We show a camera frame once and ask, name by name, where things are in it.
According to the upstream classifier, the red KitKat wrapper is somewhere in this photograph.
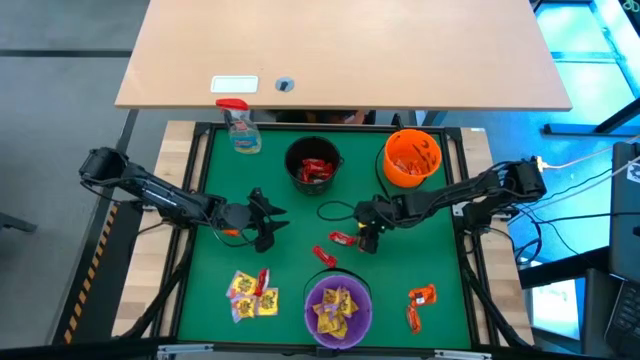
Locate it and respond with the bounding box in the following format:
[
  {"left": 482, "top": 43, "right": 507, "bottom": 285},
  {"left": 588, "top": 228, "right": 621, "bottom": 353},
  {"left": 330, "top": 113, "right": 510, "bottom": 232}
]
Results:
[{"left": 298, "top": 158, "right": 320, "bottom": 184}]

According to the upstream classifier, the black power cable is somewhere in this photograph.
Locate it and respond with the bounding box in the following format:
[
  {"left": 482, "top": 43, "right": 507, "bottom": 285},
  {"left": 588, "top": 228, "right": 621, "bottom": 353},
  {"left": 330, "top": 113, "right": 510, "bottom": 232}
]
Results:
[{"left": 499, "top": 167, "right": 619, "bottom": 266}]

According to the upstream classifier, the beige cord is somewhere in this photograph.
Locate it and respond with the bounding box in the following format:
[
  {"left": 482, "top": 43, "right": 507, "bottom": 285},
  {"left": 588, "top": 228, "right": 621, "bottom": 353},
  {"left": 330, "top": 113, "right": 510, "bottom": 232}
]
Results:
[{"left": 537, "top": 133, "right": 640, "bottom": 172}]

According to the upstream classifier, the black cable sleeve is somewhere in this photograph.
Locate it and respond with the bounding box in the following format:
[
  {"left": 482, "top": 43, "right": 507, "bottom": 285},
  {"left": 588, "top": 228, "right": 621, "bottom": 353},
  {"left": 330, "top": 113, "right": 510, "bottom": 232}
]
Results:
[
  {"left": 459, "top": 257, "right": 534, "bottom": 349},
  {"left": 119, "top": 234, "right": 194, "bottom": 339}
]

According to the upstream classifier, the purple pumpkin bucket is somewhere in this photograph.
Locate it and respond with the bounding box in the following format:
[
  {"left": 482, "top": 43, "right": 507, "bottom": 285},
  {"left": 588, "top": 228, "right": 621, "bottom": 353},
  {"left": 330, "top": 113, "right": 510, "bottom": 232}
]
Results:
[{"left": 303, "top": 268, "right": 375, "bottom": 350}]

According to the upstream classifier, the black table frame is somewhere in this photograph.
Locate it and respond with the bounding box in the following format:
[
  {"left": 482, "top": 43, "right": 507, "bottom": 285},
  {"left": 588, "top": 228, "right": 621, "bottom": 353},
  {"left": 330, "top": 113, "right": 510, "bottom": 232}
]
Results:
[{"left": 152, "top": 121, "right": 534, "bottom": 359}]

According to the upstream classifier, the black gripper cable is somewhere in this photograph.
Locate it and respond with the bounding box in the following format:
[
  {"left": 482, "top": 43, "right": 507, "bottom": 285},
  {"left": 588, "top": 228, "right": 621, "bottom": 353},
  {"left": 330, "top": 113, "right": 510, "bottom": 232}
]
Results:
[
  {"left": 209, "top": 219, "right": 261, "bottom": 250},
  {"left": 316, "top": 200, "right": 358, "bottom": 223}
]

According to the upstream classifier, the black chair leg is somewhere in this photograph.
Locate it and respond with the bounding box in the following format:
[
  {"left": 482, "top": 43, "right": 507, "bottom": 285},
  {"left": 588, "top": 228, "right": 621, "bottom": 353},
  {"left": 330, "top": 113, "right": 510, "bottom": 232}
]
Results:
[{"left": 0, "top": 212, "right": 39, "bottom": 234}]

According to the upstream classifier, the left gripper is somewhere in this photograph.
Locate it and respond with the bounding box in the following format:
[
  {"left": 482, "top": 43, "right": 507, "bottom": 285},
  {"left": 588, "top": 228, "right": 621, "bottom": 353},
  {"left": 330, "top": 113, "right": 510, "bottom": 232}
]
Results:
[{"left": 211, "top": 187, "right": 292, "bottom": 254}]

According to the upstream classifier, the black pumpkin bucket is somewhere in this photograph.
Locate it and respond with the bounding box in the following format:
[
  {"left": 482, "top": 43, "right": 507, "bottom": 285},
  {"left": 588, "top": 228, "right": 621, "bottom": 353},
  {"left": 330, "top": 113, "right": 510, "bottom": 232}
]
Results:
[{"left": 283, "top": 135, "right": 345, "bottom": 196}]

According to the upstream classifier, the spray bottle with red trigger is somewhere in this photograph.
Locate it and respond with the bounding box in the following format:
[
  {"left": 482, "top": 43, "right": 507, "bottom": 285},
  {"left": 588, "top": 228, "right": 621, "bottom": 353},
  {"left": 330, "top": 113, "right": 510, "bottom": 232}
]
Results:
[{"left": 215, "top": 98, "right": 263, "bottom": 154}]

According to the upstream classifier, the orange pumpkin bucket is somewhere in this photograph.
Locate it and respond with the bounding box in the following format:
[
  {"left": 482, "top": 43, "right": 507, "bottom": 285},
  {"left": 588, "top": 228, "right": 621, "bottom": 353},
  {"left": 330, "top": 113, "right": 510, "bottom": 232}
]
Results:
[{"left": 374, "top": 128, "right": 443, "bottom": 202}]

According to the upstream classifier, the black desk leg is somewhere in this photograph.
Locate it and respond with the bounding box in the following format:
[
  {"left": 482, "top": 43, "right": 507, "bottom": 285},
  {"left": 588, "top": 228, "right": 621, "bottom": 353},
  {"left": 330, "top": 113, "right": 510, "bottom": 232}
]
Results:
[
  {"left": 543, "top": 97, "right": 640, "bottom": 135},
  {"left": 115, "top": 108, "right": 141, "bottom": 151}
]

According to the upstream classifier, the black laptop keyboard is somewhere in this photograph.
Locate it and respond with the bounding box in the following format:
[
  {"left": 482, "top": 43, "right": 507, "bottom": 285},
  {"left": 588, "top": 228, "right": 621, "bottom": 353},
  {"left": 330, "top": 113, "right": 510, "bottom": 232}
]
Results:
[{"left": 602, "top": 279, "right": 640, "bottom": 359}]

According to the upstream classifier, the white rectangular card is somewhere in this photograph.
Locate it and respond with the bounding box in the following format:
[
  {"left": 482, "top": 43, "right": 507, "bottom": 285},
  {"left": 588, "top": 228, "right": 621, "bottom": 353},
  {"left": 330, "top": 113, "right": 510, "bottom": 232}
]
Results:
[{"left": 209, "top": 74, "right": 260, "bottom": 95}]

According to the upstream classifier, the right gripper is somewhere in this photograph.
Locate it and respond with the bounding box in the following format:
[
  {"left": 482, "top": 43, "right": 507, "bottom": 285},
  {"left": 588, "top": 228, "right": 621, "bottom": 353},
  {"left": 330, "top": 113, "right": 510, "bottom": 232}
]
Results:
[{"left": 353, "top": 194, "right": 402, "bottom": 255}]

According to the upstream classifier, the light wooden desk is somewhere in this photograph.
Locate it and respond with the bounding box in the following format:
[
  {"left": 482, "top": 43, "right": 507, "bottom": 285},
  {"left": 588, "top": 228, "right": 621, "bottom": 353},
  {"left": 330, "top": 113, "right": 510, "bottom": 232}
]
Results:
[{"left": 114, "top": 0, "right": 573, "bottom": 112}]

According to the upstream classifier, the silver corner bracket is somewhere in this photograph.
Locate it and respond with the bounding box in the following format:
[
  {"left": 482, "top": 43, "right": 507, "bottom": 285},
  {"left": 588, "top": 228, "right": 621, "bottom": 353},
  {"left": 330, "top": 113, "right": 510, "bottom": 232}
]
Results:
[
  {"left": 157, "top": 343, "right": 215, "bottom": 360},
  {"left": 433, "top": 349, "right": 494, "bottom": 360}
]

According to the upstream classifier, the orange and white candy wrapper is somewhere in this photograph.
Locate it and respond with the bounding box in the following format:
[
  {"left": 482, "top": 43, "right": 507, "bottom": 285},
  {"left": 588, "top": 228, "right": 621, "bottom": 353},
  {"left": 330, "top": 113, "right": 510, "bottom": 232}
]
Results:
[{"left": 406, "top": 304, "right": 424, "bottom": 335}]

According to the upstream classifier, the black hazard striped panel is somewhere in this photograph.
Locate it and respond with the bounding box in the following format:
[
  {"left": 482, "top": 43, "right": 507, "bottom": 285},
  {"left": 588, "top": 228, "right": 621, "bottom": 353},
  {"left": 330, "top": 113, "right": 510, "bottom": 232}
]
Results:
[{"left": 52, "top": 200, "right": 144, "bottom": 346}]

